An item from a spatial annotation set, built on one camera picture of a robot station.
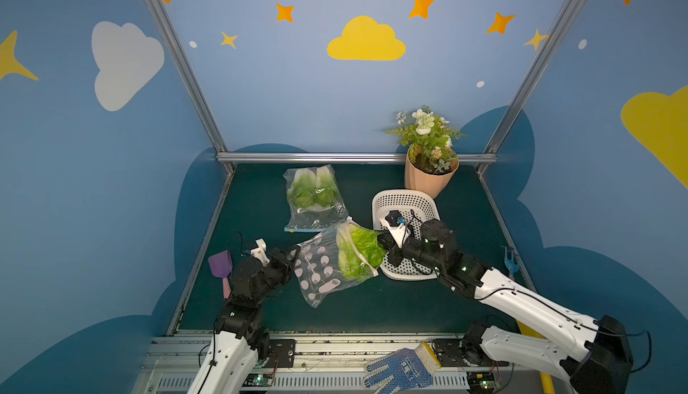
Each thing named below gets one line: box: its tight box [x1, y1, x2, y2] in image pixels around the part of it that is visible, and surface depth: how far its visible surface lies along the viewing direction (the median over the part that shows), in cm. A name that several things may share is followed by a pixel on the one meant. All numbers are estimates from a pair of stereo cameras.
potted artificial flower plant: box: [384, 105, 469, 200], surface depth 100 cm
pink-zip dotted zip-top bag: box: [293, 216, 379, 309], surface depth 71 cm
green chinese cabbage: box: [336, 222, 387, 282], surface depth 71 cm
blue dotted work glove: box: [362, 342, 442, 394], surface depth 73 cm
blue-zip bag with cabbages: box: [283, 163, 349, 232], surface depth 106 cm
